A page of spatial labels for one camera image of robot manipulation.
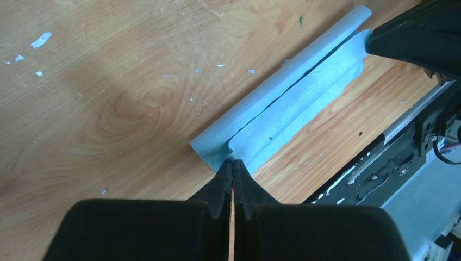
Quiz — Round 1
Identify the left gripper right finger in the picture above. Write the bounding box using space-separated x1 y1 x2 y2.
233 160 410 260

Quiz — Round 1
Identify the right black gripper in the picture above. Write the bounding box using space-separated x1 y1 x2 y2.
366 1 460 80

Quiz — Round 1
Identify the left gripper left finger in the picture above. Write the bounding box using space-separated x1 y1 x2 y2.
44 160 233 260

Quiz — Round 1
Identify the light blue cleaning cloth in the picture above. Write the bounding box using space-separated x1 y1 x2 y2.
190 5 372 173

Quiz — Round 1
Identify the aluminium frame rail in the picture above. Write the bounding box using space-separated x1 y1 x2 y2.
382 81 460 260

